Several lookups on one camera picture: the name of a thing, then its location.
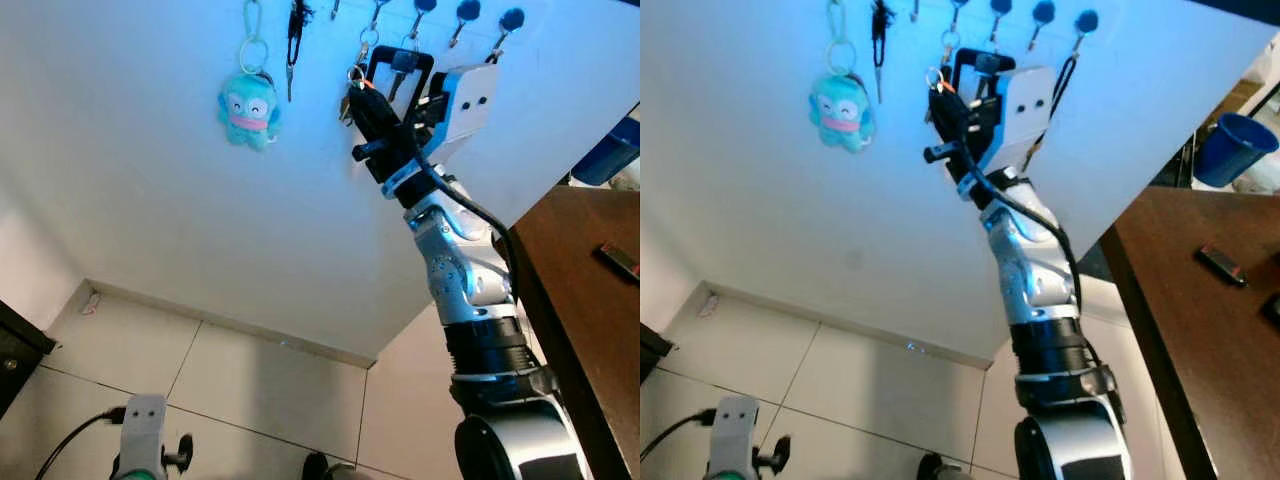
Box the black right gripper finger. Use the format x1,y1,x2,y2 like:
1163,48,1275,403
346,83,399,139
929,83,976,139

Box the key bunch with small charm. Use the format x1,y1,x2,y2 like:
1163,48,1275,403
338,25,384,129
925,28,969,127

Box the dark low cabinet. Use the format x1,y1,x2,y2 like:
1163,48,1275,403
0,299,57,417
640,321,674,382

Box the dark brown wooden table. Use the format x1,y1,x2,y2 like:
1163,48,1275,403
497,185,641,480
1100,185,1280,480

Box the small black red-tipped stick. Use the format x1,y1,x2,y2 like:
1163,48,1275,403
1196,244,1250,289
597,242,641,285

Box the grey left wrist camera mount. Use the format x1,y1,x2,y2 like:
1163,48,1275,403
711,394,759,480
117,394,170,480

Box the black rectangular frame key holder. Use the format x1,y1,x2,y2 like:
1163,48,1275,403
950,47,1017,123
365,45,437,131

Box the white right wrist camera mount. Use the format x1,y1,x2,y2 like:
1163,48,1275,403
993,65,1057,163
430,65,501,163

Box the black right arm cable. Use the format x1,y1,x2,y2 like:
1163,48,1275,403
400,130,523,306
958,120,1087,313

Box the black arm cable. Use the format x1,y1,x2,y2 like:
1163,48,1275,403
640,408,719,463
958,120,1087,313
35,407,127,480
400,130,523,306

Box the key on short black lanyard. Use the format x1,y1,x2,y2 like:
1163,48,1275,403
870,0,897,105
285,0,314,103

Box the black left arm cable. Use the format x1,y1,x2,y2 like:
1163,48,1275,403
640,408,719,463
35,407,127,480

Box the teal plush keychain green carabiner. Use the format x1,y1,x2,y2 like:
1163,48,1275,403
217,0,283,153
808,0,877,154

